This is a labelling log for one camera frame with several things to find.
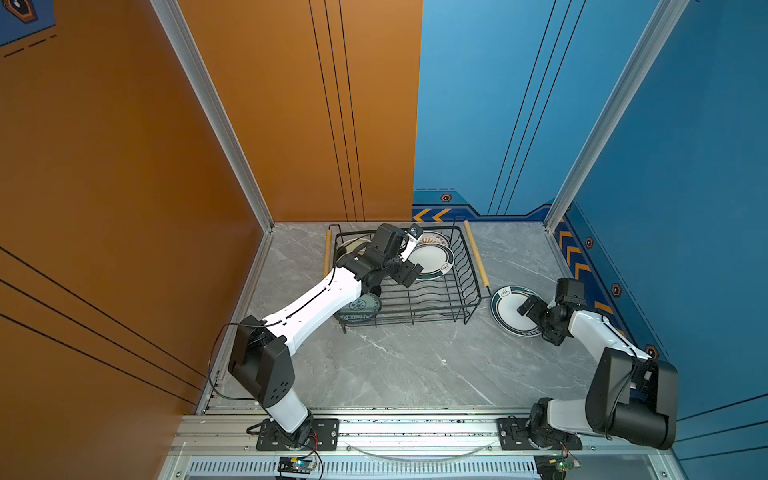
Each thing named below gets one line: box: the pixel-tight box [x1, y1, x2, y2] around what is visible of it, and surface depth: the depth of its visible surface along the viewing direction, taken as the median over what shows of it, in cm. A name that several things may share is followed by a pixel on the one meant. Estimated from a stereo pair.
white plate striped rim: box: [407, 243, 455, 280], surface depth 98 cm
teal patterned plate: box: [338, 293, 382, 322], surface depth 92 cm
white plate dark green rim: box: [490, 285, 543, 338], surface depth 96 cm
